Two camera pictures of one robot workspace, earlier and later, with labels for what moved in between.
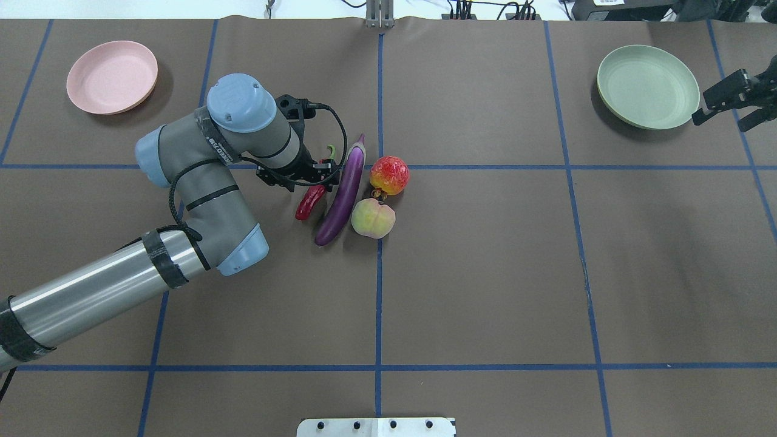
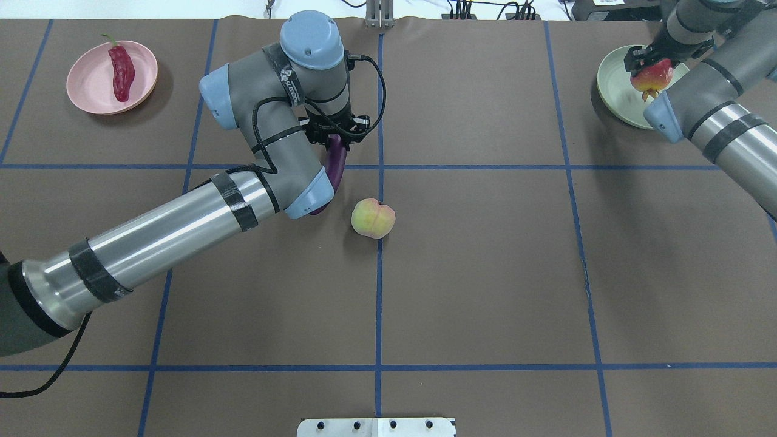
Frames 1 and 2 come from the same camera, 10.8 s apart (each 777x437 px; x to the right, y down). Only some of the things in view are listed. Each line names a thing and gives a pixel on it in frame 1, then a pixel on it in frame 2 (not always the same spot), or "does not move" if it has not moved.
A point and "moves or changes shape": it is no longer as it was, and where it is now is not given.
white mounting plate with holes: x=376 y=427 does not move
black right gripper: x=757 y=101 → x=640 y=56
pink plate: x=111 y=77 does not move
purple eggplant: x=350 y=188 → x=335 y=165
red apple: x=389 y=175 → x=654 y=78
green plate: x=648 y=88 does not move
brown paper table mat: x=541 y=229 does not move
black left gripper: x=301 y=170 → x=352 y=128
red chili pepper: x=312 y=196 moves or changes shape
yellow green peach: x=372 y=220 does not move
